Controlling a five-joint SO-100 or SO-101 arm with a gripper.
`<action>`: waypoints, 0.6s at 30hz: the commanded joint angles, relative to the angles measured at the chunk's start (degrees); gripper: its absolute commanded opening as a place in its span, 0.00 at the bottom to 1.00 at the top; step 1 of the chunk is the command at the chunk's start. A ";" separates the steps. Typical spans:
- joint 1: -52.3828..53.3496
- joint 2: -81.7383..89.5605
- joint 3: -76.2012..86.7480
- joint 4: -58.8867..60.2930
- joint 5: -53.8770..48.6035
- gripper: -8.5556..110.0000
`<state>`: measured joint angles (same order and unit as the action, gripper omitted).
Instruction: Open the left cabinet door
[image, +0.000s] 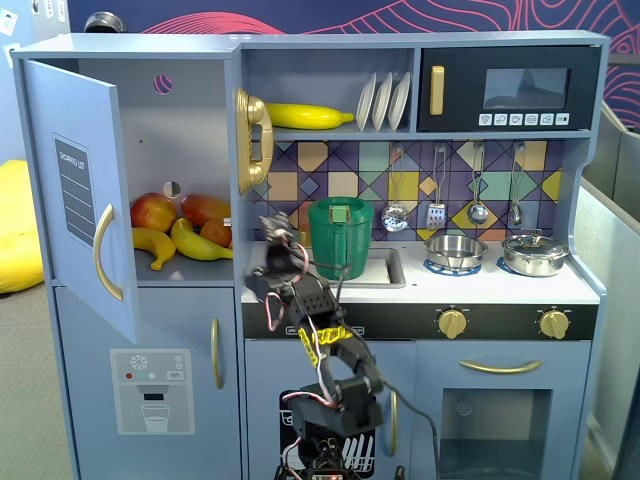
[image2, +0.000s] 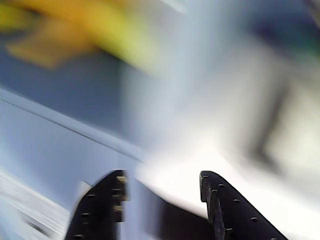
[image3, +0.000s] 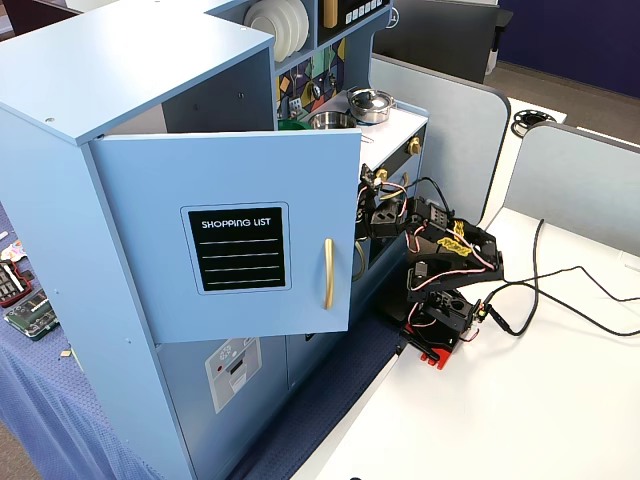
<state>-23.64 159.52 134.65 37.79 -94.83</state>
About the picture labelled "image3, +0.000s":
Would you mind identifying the large grey desk divider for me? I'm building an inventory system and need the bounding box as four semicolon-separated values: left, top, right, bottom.
369;53;512;231

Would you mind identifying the black data cable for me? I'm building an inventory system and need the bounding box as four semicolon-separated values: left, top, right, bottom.
499;266;640;337

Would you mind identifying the open steel pot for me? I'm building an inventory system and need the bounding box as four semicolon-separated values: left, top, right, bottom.
307;110;357;130

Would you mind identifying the red tool case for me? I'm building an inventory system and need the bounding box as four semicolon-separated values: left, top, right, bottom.
0;258;34;309

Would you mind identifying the black microwave panel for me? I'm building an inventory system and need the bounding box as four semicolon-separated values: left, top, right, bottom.
318;0;394;45

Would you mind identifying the white table leg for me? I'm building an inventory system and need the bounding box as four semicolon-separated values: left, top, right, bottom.
487;27;501;76

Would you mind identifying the red table clamp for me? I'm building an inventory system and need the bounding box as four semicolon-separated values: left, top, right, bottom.
402;319;459;371

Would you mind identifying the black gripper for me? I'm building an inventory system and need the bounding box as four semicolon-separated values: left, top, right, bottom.
355;177;409;239

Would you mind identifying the black office furniture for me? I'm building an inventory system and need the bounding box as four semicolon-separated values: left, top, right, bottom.
372;0;515;85

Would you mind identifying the green bit set case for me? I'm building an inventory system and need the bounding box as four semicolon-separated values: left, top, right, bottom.
3;292;61;342

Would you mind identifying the black power cable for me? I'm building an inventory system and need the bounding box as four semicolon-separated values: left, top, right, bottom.
487;218;546;339

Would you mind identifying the blue door with shopping list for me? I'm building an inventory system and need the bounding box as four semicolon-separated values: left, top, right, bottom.
89;128;362;345

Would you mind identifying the gold dishwasher door handle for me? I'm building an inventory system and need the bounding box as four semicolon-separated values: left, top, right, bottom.
352;239;369;281

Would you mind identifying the black cable spool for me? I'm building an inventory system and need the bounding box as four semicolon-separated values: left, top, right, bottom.
510;108;560;137

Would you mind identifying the blue toy kitchen body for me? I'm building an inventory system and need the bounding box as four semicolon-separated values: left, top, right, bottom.
0;0;430;480

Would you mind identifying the steel pot with lid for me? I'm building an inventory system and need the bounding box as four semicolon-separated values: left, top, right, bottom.
346;87;398;124

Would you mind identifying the blue door with dispenser print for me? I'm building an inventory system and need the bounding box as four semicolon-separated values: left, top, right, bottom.
155;333;290;479

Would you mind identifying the long gold door handle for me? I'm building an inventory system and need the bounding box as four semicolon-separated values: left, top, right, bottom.
322;237;335;311

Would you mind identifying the white toy plate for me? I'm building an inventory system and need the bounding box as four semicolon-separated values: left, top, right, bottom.
243;3;286;61
279;0;311;51
259;0;302;59

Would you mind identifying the small grey desk divider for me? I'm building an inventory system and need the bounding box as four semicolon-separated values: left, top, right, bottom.
502;121;640;256

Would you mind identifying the dark brown desk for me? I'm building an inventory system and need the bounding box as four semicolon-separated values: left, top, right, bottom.
0;0;84;41

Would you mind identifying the colourful patterned item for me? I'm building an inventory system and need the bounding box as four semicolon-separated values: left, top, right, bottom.
0;239;29;264

